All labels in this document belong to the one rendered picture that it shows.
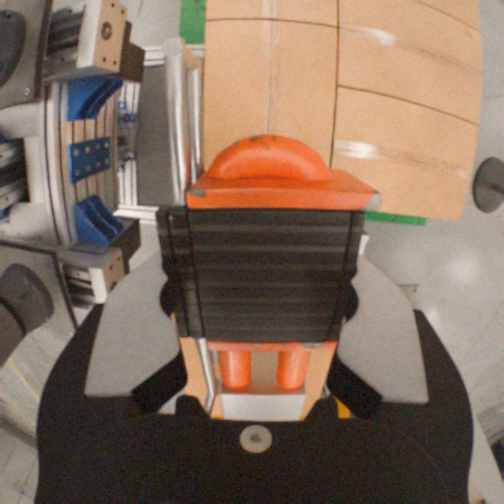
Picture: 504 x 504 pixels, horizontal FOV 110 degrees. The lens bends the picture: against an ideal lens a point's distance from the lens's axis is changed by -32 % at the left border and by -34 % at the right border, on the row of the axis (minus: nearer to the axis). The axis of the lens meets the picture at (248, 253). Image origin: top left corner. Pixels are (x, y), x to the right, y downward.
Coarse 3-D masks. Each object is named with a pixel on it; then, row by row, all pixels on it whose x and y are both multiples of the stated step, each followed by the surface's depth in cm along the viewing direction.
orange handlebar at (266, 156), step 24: (240, 144) 10; (264, 144) 10; (288, 144) 10; (216, 168) 10; (240, 168) 10; (264, 168) 10; (288, 168) 10; (312, 168) 10; (240, 360) 16; (288, 360) 15; (240, 384) 17; (288, 384) 17
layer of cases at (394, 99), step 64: (256, 0) 52; (320, 0) 51; (384, 0) 47; (448, 0) 41; (256, 64) 63; (320, 64) 62; (384, 64) 59; (448, 64) 55; (256, 128) 73; (320, 128) 71; (384, 128) 69; (448, 128) 66; (384, 192) 79; (448, 192) 77
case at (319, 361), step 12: (192, 348) 60; (192, 360) 62; (312, 360) 60; (324, 360) 60; (192, 372) 65; (312, 372) 63; (324, 372) 63; (192, 384) 68; (204, 384) 67; (312, 384) 65; (204, 396) 71; (216, 396) 70; (312, 396) 69; (216, 408) 74
